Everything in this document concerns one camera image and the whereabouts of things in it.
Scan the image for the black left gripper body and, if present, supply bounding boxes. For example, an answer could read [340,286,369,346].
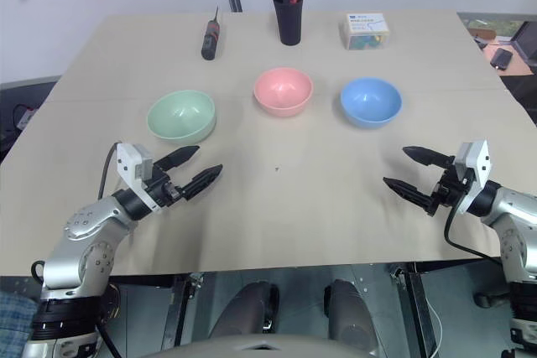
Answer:
[145,163,188,208]

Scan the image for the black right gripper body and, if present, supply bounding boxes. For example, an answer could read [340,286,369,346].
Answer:
[424,163,472,217]

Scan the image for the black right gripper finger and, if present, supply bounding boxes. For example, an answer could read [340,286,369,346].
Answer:
[382,177,435,210]
[402,145,456,169]

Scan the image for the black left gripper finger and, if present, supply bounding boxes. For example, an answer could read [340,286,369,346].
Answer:
[180,163,224,201]
[155,145,201,172]

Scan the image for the green plastic bowl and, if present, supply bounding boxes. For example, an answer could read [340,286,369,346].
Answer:
[146,89,217,145]

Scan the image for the blue plastic bowl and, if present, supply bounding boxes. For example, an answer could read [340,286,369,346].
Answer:
[339,76,404,129]

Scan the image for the wooden side desk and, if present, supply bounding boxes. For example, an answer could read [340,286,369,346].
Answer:
[467,26,537,78]

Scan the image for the pink-red plastic bowl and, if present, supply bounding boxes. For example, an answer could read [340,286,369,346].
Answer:
[253,66,315,118]

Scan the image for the black screwdriver with red band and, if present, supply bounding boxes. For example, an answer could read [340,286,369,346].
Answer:
[201,5,223,62]

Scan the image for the metal table leg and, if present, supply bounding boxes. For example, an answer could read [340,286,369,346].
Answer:
[388,262,442,358]
[160,272,206,351]

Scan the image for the black smartphone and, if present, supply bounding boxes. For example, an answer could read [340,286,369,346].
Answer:
[490,47,514,71]

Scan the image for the clear box of coloured clips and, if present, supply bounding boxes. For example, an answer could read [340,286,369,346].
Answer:
[338,12,392,51]

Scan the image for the dark rounded robot leg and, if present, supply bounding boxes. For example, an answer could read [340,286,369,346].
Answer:
[323,278,379,355]
[208,281,281,341]

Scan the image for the dark laptop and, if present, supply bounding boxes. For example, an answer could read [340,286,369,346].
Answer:
[508,20,537,68]

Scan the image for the white power strip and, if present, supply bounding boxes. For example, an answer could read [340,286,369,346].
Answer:
[17,104,40,130]

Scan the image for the black pen cup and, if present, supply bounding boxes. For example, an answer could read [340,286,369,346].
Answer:
[271,0,305,46]

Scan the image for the grey robot torso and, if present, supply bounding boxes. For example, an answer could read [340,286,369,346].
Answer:
[144,333,381,358]

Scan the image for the blue plaid cloth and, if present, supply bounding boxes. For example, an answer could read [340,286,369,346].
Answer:
[0,289,39,358]

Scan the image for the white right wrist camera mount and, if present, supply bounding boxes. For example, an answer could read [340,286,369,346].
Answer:
[454,138,493,215]

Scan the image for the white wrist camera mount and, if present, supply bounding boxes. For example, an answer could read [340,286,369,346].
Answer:
[116,143,160,211]
[454,138,493,215]

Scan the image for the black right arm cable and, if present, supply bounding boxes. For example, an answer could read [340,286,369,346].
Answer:
[443,200,504,267]

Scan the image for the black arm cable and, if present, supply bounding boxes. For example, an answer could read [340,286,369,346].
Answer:
[97,142,123,200]
[443,200,504,267]

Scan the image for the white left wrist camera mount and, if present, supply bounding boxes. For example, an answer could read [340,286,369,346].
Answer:
[116,143,160,211]

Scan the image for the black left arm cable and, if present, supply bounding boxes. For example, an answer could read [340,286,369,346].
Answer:
[97,142,123,200]

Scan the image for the thin white cable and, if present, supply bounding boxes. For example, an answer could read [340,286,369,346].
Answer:
[422,296,445,358]

